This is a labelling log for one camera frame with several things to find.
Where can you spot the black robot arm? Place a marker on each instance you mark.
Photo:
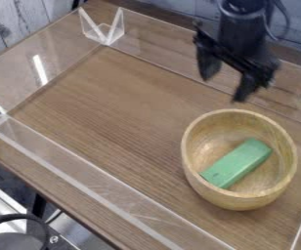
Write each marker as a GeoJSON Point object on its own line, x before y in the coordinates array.
{"type": "Point", "coordinates": [279, 18]}

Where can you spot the brown wooden bowl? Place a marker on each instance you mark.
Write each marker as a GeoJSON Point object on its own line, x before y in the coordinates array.
{"type": "Point", "coordinates": [212, 136]}

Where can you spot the black table leg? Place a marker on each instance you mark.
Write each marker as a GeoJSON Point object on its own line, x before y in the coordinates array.
{"type": "Point", "coordinates": [38, 206]}

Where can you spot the clear acrylic tray enclosure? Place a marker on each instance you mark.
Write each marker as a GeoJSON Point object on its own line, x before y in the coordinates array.
{"type": "Point", "coordinates": [100, 92]}

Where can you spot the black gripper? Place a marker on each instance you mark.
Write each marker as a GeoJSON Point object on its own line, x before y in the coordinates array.
{"type": "Point", "coordinates": [239, 45]}

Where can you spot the green rectangular block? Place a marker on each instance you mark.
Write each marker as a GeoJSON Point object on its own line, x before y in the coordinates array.
{"type": "Point", "coordinates": [237, 163]}

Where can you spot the black metal bracket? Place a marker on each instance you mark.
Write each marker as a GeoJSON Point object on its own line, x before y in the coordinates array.
{"type": "Point", "coordinates": [58, 241]}

